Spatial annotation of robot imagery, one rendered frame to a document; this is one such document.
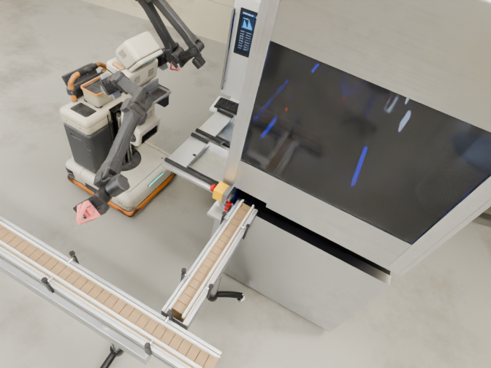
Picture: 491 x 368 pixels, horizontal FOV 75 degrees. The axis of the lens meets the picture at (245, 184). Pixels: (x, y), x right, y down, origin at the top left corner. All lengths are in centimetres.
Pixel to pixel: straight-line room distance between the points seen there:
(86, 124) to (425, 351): 287
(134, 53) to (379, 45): 130
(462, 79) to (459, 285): 253
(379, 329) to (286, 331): 72
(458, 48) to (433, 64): 7
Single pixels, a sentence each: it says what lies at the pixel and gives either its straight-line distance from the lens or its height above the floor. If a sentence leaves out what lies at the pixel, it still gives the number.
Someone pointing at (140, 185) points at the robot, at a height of 28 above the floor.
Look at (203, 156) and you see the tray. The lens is 200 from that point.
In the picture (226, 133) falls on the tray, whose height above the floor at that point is 88.
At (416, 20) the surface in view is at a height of 201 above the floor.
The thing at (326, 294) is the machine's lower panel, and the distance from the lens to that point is 211.
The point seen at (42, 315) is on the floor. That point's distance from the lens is 254.
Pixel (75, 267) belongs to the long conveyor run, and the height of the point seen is 97.
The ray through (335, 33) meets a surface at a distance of 114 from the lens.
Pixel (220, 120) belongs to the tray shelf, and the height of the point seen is 88.
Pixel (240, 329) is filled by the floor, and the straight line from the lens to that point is 242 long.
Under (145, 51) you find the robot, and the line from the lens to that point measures 200.
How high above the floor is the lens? 228
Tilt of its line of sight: 48 degrees down
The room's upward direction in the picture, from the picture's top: 16 degrees clockwise
